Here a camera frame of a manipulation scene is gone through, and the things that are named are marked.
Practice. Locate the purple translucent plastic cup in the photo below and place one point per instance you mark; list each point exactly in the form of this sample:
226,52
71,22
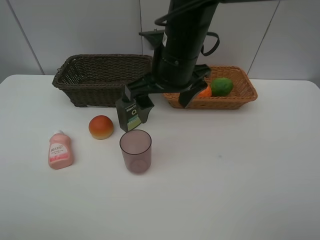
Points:
136,148

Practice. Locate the pink detergent bottle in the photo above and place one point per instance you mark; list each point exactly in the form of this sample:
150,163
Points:
60,153

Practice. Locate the green lime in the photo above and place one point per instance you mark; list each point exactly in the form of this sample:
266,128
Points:
221,87

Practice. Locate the tan wicker basket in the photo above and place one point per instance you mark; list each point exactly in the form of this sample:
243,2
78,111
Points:
242,93

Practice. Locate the dark green pump bottle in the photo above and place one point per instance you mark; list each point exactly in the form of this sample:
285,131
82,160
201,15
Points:
127,112

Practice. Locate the dark brown wicker basket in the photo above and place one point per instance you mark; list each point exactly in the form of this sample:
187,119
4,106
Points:
97,79

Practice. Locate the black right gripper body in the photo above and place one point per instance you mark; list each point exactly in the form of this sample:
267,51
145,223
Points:
167,77

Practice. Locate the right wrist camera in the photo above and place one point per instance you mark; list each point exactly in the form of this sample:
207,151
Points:
154,37

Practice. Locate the red orange bun toy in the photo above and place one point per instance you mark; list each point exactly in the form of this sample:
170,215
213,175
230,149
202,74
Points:
101,127

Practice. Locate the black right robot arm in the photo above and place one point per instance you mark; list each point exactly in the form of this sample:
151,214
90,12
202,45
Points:
186,26

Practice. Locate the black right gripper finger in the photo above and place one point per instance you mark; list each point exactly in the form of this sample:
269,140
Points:
187,96
144,105

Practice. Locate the orange tangerine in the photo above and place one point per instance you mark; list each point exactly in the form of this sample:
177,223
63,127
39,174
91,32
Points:
206,93

